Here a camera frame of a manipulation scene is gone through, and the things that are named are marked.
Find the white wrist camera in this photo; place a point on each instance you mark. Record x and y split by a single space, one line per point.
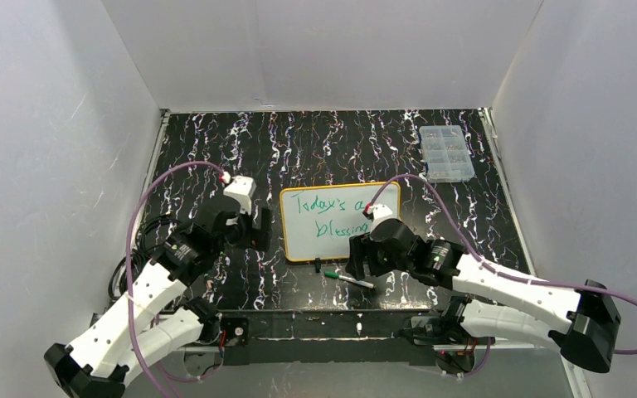
241 189
378 212

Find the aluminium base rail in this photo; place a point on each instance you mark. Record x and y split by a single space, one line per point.
415 326

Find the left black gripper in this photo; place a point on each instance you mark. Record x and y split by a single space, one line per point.
260 228

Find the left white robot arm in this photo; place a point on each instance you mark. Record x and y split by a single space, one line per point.
123 342

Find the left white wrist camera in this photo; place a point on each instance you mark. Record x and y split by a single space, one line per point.
241 189

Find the clear plastic compartment box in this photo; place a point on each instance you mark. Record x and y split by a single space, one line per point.
445 153

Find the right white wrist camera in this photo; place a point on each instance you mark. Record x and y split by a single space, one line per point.
378 212

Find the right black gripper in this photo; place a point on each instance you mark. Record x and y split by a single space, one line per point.
359 254

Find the black binder clip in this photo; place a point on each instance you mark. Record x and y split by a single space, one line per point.
318 265

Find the green whiteboard marker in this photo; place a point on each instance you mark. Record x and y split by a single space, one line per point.
361 283

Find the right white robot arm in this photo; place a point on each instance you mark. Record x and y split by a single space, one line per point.
579 323

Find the yellow framed whiteboard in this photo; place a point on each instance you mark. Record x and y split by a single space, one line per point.
317 222

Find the green marker cap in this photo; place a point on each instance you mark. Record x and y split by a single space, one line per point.
331 275

